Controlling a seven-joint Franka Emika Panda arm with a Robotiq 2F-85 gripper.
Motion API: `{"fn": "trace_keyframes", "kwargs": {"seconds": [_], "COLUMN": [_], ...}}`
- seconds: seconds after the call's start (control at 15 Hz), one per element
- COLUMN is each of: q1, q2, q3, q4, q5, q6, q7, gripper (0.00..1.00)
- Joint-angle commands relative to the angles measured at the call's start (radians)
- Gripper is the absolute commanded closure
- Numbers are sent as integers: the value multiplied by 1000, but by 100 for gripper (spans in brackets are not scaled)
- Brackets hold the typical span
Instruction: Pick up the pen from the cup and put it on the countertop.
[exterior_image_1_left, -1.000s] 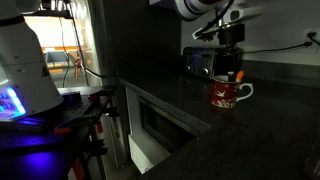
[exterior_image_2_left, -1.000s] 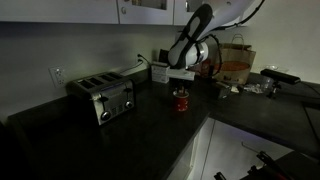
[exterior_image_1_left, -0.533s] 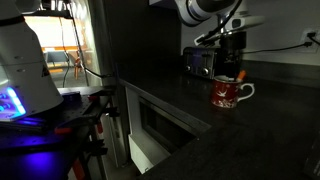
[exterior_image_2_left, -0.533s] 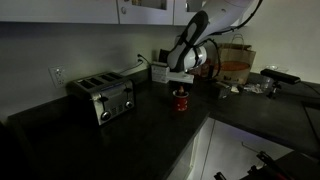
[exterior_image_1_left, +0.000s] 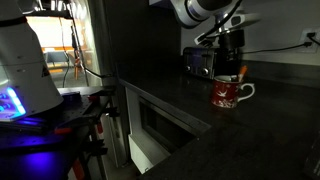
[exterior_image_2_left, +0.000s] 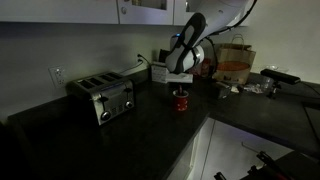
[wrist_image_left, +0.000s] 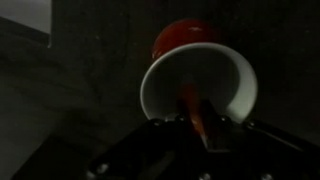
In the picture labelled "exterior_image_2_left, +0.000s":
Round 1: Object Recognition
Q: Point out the black toaster power cable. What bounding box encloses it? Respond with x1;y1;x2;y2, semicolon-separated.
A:
119;60;144;75

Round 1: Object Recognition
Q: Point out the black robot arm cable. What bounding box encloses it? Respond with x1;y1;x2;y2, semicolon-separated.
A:
203;0;259;37

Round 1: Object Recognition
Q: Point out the small dark counter object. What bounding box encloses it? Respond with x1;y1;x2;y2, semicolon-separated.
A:
212;81;235;100

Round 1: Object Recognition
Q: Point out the white glass-front cabinet door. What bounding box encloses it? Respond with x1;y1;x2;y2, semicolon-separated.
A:
116;0;175;26

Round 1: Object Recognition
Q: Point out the empty white wall outlet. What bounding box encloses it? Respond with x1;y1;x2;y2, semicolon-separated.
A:
48;65;67;89

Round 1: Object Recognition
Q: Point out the stainless steel four-slot toaster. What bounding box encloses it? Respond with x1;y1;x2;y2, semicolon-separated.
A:
65;70;136;127

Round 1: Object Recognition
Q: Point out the wide white cabinet door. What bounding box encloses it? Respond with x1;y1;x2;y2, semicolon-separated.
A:
0;0;120;25

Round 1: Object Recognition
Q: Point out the brown paper bag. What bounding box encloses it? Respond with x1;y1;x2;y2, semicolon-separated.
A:
212;33;257;86

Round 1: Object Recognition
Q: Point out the clear plastic container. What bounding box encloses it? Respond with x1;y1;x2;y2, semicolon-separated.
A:
244;74;275;95

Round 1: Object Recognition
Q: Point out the red patterned mug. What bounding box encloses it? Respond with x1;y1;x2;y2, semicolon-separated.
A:
172;89;190;113

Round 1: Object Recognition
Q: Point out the white cardboard box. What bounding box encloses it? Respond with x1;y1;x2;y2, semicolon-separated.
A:
150;61;172;84

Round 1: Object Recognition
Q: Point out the white wall outlet with plugs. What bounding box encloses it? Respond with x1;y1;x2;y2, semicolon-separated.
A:
135;53;145;67

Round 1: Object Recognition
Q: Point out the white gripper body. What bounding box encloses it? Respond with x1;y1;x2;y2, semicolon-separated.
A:
165;72;195;85

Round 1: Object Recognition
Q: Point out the black clamp with orange handles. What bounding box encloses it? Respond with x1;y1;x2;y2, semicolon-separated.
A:
246;150;293;180
213;171;228;180

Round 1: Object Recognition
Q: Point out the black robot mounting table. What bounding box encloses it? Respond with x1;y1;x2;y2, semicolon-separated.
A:
239;150;320;180

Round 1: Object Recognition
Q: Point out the black plugged power cable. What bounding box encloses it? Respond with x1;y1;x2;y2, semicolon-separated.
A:
137;53;152;67

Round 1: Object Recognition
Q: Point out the black stereo camera bar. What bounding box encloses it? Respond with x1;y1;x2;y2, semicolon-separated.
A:
260;68;302;85

